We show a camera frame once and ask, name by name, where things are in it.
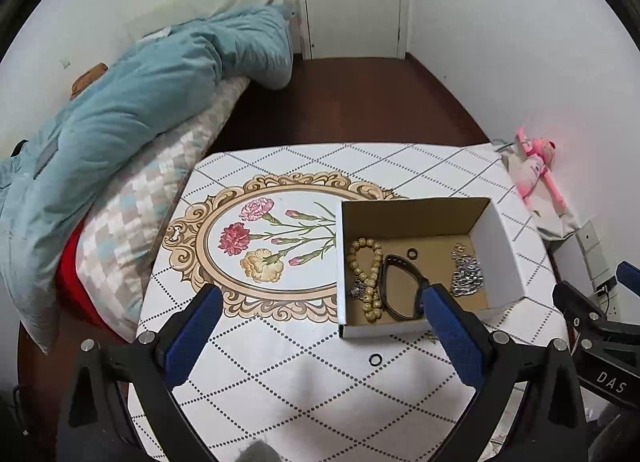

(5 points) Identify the white cardboard box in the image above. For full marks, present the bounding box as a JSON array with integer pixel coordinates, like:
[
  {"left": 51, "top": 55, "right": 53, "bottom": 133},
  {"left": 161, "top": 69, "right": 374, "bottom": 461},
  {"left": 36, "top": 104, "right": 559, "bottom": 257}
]
[{"left": 336, "top": 197, "right": 526, "bottom": 339}]

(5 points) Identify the grey wall power strip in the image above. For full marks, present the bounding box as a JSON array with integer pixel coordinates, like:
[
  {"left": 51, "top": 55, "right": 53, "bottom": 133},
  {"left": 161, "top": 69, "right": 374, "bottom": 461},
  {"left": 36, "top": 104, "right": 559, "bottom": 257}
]
[{"left": 576, "top": 220, "right": 618, "bottom": 319}]

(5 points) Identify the wooden bead bracelet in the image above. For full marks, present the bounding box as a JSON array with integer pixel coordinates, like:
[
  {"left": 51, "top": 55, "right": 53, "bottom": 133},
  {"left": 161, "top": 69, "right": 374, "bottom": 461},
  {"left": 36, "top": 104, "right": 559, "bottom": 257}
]
[{"left": 347, "top": 235, "right": 385, "bottom": 325}]

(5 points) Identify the thick silver chain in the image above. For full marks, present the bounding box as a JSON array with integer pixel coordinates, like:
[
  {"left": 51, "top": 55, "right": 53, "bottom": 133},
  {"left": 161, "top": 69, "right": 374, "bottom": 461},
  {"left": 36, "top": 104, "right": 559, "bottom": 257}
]
[{"left": 449, "top": 241, "right": 485, "bottom": 299}]

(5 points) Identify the black bangle bracelet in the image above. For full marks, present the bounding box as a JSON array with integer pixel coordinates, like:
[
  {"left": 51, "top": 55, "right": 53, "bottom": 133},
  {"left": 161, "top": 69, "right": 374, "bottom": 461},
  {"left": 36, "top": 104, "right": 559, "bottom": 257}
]
[{"left": 375, "top": 253, "right": 432, "bottom": 322}]

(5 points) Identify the brown wooden headboard piece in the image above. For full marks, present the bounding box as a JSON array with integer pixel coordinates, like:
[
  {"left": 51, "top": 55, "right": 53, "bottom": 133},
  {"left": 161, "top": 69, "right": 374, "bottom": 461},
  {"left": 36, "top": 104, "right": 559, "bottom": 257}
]
[{"left": 70, "top": 63, "right": 108, "bottom": 100}]

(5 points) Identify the teal quilted blanket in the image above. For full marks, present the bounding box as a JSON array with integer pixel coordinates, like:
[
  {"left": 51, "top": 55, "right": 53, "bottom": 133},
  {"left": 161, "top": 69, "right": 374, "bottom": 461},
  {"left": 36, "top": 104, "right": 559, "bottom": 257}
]
[{"left": 1, "top": 4, "right": 293, "bottom": 352}]

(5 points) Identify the pink panther plush toy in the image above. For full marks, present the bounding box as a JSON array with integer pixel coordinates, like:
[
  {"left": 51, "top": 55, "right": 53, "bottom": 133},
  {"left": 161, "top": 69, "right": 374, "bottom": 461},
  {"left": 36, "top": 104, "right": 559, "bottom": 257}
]
[{"left": 514, "top": 127, "right": 567, "bottom": 214}]

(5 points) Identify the checkered pillow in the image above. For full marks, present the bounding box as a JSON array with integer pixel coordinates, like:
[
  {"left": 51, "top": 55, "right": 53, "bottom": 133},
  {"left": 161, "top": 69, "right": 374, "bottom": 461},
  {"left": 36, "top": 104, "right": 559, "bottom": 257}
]
[{"left": 75, "top": 77, "right": 250, "bottom": 341}]

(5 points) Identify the black plug with cable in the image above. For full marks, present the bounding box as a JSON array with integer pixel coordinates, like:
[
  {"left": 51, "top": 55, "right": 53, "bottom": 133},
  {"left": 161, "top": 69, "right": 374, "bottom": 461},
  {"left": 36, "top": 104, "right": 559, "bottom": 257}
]
[{"left": 594, "top": 275, "right": 617, "bottom": 318}]

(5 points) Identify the white dotted floral tablecloth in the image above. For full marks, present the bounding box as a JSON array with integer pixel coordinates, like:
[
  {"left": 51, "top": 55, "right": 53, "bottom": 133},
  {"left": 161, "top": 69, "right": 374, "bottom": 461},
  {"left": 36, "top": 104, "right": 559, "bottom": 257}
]
[{"left": 138, "top": 143, "right": 566, "bottom": 461}]

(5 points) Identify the red cloth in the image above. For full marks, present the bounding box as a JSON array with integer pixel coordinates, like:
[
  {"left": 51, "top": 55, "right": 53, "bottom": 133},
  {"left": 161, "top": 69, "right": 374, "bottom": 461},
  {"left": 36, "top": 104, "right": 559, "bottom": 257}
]
[{"left": 54, "top": 218, "right": 124, "bottom": 344}]

